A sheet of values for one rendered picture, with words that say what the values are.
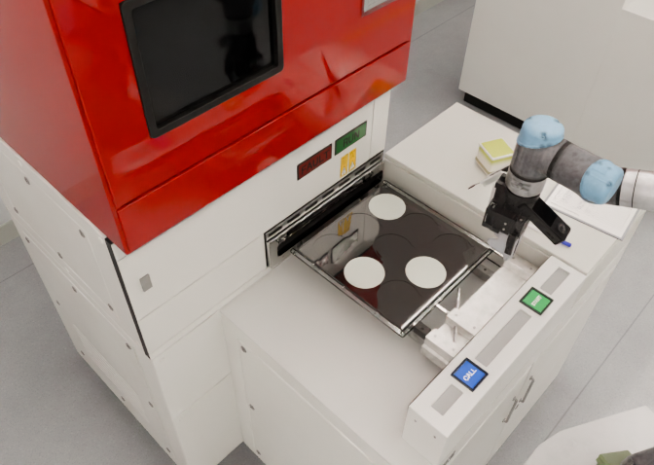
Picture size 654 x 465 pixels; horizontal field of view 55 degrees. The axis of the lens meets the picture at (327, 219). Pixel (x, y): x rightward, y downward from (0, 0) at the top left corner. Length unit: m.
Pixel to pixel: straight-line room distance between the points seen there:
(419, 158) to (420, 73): 2.18
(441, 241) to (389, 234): 0.13
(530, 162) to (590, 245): 0.49
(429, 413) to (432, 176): 0.69
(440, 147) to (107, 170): 1.04
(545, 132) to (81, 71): 0.77
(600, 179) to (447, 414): 0.53
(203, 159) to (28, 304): 1.77
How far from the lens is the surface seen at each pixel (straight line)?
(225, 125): 1.17
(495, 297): 1.58
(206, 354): 1.69
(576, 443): 1.51
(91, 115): 1.00
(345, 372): 1.48
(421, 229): 1.67
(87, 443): 2.43
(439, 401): 1.31
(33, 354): 2.69
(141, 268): 1.31
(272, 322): 1.55
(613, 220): 1.74
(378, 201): 1.72
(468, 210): 1.68
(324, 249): 1.59
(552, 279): 1.56
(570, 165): 1.19
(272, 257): 1.59
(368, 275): 1.54
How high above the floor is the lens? 2.10
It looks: 46 degrees down
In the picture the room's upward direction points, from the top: 1 degrees clockwise
